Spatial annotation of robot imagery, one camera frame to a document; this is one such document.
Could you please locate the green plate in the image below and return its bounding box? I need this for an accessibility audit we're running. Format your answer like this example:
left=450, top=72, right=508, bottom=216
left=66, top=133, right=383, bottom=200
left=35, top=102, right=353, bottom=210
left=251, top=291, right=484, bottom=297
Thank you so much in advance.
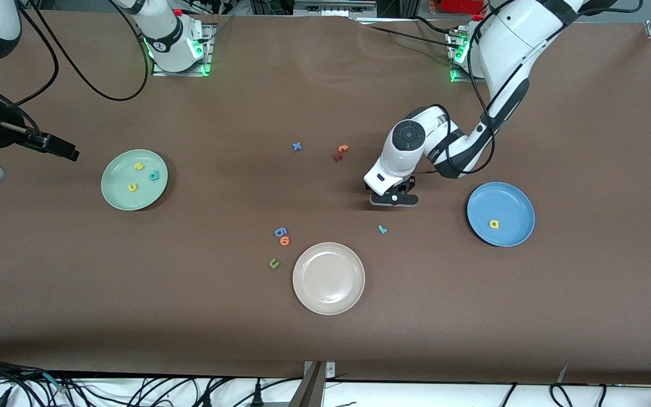
left=101, top=149, right=169, bottom=211

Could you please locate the blue plate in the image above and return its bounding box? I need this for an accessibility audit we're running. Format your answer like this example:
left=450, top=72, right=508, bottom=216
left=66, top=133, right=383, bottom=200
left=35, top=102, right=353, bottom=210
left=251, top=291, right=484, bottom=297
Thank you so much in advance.
left=467, top=181, right=536, bottom=248

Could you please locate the beige plate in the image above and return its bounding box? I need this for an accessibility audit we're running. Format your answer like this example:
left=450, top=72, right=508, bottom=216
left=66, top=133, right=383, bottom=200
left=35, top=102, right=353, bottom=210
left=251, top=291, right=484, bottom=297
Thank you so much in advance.
left=292, top=242, right=366, bottom=315

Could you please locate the brown table cover mat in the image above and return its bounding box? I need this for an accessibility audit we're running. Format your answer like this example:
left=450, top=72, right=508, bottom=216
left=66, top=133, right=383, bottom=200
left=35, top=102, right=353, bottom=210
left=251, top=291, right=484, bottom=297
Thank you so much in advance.
left=0, top=11, right=651, bottom=385

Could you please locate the red box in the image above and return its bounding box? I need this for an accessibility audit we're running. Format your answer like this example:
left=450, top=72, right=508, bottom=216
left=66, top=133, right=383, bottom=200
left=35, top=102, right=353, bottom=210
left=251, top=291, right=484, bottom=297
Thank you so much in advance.
left=439, top=0, right=485, bottom=15

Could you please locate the grey device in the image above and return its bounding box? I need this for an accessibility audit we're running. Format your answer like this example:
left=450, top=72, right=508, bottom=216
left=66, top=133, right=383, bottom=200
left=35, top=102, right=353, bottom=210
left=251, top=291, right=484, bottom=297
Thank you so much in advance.
left=293, top=0, right=378, bottom=18

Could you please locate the black equipment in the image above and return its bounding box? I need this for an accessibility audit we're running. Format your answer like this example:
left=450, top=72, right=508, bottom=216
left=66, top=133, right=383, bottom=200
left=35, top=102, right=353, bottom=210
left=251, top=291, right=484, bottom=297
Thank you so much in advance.
left=249, top=0, right=295, bottom=16

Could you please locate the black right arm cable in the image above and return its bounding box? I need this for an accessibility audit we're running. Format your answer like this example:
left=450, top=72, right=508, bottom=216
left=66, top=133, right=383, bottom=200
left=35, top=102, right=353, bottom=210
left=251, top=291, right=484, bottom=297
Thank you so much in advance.
left=0, top=0, right=152, bottom=164

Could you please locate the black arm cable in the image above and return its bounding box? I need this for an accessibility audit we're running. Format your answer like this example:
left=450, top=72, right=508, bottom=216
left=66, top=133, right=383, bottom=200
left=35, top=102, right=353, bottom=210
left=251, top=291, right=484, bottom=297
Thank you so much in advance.
left=416, top=0, right=643, bottom=177
left=0, top=0, right=152, bottom=164

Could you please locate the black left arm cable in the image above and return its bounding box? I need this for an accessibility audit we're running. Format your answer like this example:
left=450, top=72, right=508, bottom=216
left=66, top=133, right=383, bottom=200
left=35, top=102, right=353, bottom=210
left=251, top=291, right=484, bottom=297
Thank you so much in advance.
left=416, top=0, right=643, bottom=177

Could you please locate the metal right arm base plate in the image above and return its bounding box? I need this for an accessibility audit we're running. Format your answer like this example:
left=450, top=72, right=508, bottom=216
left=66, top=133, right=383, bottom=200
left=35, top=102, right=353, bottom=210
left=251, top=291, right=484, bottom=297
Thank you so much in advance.
left=150, top=21, right=214, bottom=77

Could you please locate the black cable on table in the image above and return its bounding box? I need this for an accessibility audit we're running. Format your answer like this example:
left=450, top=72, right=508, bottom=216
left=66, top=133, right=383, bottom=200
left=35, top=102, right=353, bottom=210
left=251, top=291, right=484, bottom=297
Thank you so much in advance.
left=354, top=16, right=462, bottom=49

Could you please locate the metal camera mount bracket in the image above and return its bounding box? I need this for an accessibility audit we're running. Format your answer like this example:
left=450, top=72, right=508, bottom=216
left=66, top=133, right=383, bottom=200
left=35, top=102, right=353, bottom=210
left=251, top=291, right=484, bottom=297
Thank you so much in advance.
left=288, top=361, right=337, bottom=407

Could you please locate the black looped cable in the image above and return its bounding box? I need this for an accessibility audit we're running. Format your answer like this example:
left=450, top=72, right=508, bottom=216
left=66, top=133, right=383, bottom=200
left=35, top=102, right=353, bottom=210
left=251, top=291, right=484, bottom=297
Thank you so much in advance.
left=549, top=383, right=609, bottom=407

